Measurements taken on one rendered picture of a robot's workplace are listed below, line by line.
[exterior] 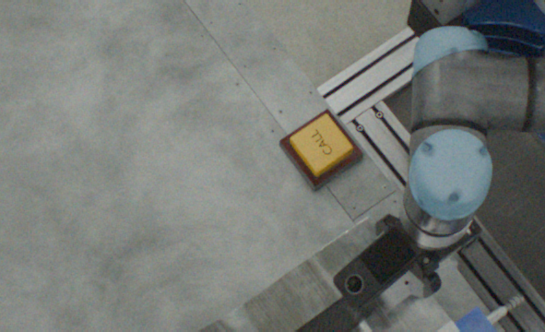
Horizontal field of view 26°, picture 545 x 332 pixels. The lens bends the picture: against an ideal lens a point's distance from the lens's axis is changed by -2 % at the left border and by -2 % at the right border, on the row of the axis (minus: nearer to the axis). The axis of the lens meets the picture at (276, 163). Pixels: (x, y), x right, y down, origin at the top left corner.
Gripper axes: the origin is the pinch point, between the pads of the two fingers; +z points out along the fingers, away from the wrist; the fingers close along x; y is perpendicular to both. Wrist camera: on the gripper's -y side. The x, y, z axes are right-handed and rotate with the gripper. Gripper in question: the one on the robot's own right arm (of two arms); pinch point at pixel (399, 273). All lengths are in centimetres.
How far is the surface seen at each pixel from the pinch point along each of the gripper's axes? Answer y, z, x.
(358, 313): -6.4, 2.6, -0.6
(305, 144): 2.2, 7.3, 21.9
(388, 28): 52, 91, 57
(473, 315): 4.2, 0.7, -9.3
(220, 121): -4.2, 11.0, 32.2
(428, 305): 0.9, 2.1, -4.9
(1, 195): -34, 11, 41
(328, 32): 41, 91, 64
